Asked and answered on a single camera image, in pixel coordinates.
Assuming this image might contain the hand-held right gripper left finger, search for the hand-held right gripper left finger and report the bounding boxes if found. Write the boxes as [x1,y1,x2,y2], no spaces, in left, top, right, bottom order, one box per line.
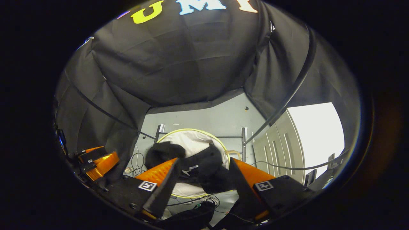
[106,157,181,221]

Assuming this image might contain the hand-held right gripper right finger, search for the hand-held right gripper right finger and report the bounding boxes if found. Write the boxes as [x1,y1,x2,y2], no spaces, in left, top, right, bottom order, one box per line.
[228,157,317,224]

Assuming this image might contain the black knit garment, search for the black knit garment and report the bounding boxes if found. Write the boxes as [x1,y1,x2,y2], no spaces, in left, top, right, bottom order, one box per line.
[144,142,237,194]

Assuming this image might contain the white laundry hamper yellow rim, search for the white laundry hamper yellow rim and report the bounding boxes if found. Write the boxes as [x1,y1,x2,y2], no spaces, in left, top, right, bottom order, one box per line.
[156,128,242,199]

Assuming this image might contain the black clothes rack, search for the black clothes rack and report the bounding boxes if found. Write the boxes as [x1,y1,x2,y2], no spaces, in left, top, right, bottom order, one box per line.
[62,24,317,160]

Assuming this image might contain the person's dark trouser leg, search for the person's dark trouser leg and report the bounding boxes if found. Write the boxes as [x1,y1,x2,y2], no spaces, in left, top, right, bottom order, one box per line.
[157,201,218,230]

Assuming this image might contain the white panelled cabinet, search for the white panelled cabinet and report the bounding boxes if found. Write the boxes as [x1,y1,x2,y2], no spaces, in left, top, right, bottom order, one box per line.
[251,102,345,186]

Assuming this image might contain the black backdrop cloth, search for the black backdrop cloth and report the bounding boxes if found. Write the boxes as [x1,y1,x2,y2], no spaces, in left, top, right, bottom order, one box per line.
[54,0,361,166]

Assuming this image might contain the tangled floor cables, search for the tangled floor cables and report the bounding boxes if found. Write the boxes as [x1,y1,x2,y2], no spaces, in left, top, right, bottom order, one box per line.
[123,144,148,178]

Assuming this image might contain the long black cable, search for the long black cable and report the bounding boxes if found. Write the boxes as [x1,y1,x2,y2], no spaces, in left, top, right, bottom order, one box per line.
[251,150,350,171]

